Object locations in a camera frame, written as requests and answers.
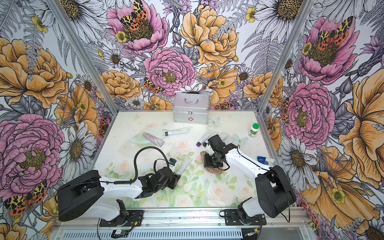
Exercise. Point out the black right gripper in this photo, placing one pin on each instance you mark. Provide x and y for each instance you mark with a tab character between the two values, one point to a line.
208	164

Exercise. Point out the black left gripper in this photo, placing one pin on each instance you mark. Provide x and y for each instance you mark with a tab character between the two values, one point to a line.
173	181

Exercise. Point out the brown striped towel cloth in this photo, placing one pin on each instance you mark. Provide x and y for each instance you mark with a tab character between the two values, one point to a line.
214	170

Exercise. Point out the white tube dark blue cap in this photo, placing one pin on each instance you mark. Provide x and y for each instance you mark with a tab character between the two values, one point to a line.
229	140

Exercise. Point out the white tube purple cap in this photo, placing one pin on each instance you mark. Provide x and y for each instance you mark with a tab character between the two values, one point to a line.
223	136
205	136

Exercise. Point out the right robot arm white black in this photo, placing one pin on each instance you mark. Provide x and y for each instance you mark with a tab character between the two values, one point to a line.
274	192

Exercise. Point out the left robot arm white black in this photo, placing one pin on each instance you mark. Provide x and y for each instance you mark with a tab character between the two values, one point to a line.
93	196

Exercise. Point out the purple metallic tube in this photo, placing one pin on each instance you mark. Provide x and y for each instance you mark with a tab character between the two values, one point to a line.
158	142

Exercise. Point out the white tube teal cap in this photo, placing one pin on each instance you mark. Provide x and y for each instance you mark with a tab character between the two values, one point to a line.
179	131

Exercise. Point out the blue white packet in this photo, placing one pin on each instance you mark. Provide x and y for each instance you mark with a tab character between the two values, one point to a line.
266	161

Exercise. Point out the white bottle green cap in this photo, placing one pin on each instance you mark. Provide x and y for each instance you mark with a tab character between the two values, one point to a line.
253	130

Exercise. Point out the silver aluminium first aid case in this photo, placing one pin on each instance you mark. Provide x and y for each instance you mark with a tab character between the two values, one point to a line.
191	108

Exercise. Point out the aluminium front rail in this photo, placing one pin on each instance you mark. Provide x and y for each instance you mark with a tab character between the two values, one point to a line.
190	218

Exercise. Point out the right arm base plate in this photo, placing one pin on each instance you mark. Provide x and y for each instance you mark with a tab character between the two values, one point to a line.
237	217

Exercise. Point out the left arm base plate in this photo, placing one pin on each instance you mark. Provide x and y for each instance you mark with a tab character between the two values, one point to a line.
131	218

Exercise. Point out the white slotted cable duct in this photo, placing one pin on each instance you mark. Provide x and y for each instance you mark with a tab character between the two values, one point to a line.
155	234

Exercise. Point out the right aluminium corner post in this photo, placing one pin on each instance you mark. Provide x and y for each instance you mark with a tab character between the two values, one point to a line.
291	41

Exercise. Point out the aluminium corner post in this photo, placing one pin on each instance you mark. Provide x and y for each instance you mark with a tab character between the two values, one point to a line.
291	41
77	44

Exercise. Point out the left aluminium corner post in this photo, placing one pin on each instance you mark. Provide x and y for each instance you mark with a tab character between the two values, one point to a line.
77	44

